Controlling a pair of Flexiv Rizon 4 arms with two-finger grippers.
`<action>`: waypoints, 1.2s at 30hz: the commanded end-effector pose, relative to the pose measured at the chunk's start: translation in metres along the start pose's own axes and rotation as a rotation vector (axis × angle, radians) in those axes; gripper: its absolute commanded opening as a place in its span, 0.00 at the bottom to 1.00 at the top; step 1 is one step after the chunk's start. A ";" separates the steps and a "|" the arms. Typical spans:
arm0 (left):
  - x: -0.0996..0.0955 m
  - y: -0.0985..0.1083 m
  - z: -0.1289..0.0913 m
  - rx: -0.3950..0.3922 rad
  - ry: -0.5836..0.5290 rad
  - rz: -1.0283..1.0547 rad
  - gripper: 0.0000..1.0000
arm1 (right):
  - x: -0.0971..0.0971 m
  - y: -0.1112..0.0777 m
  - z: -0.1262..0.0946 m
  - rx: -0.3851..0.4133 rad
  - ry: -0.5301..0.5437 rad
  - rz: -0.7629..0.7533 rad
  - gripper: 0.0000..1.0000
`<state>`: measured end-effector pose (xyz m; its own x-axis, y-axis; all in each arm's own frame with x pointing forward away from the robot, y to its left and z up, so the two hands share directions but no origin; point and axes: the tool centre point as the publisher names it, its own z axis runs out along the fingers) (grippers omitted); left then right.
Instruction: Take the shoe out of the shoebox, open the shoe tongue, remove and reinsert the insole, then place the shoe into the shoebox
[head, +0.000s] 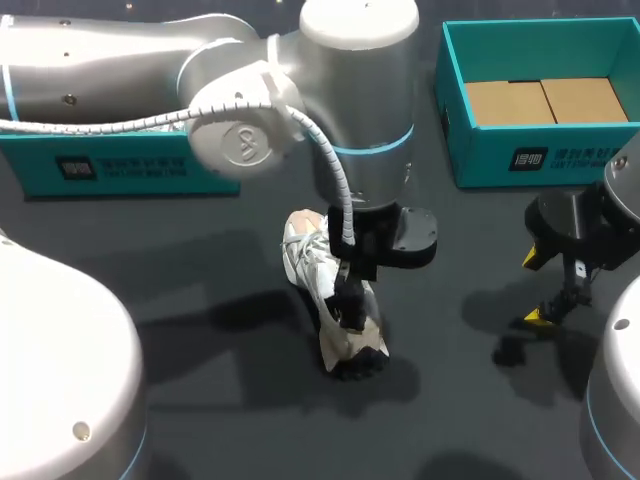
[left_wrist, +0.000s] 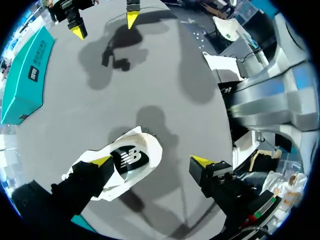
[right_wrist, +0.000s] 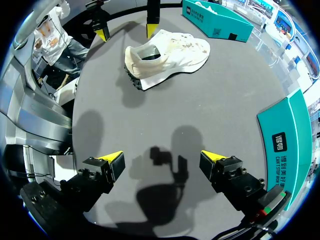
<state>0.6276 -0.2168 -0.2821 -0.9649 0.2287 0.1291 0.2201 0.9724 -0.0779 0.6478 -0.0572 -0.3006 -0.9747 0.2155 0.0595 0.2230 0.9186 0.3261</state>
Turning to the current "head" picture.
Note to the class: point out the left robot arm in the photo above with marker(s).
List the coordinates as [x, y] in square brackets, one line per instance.
[100, 65]

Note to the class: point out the teal box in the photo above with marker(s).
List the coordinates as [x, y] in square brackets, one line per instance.
[480, 160]
[125, 170]

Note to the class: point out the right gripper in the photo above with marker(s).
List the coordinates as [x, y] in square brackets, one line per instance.
[570, 220]

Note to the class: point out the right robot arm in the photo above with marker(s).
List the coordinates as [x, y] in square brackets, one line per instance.
[620, 400]

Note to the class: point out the white beige shoe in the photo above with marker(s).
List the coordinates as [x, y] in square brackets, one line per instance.
[305, 260]

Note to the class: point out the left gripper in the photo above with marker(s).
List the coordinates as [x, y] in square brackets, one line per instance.
[410, 240]

